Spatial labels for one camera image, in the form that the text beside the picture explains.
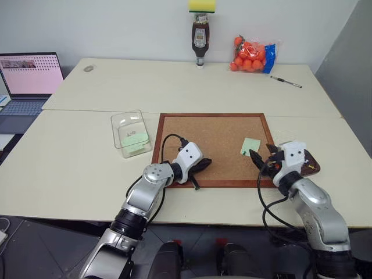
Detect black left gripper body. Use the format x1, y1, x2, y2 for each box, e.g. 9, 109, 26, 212
187, 160, 206, 178

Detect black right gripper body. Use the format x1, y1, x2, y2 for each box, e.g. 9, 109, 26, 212
264, 150, 288, 178

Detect green sticky note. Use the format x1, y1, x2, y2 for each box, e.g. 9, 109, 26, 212
121, 133, 149, 155
239, 137, 262, 158

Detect clear plastic box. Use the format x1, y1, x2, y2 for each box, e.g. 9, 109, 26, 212
110, 109, 153, 159

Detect black and white pen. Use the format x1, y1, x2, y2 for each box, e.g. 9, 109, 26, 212
270, 75, 303, 89

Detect dark rounded shape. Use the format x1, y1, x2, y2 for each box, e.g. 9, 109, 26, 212
216, 238, 264, 279
155, 239, 184, 279

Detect bag of orange balls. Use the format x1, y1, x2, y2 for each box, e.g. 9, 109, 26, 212
229, 34, 283, 75

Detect upside-down ketchup bottle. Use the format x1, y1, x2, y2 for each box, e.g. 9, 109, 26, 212
191, 12, 211, 69

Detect yellow and green sponge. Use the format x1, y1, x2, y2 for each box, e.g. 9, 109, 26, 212
188, 0, 217, 15

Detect open grey laptop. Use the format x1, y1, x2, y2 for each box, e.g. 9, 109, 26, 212
0, 52, 65, 135

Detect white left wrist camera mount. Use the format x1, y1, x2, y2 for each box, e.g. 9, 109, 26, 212
171, 141, 204, 185

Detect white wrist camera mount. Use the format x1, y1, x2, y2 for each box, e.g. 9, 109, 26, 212
278, 141, 309, 177
171, 141, 204, 185

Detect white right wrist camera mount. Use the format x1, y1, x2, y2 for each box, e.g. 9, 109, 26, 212
278, 141, 309, 177

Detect cork board with brown frame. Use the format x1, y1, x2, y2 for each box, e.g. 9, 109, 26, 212
151, 113, 276, 189

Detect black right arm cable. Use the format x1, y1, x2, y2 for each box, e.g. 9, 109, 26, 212
256, 161, 316, 279

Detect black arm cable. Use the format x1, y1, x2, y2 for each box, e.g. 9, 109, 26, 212
256, 161, 316, 279
161, 134, 189, 164

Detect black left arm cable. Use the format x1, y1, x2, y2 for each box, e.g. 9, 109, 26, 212
161, 134, 189, 164

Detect white charger with cable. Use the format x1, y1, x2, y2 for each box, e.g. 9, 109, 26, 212
0, 217, 11, 245

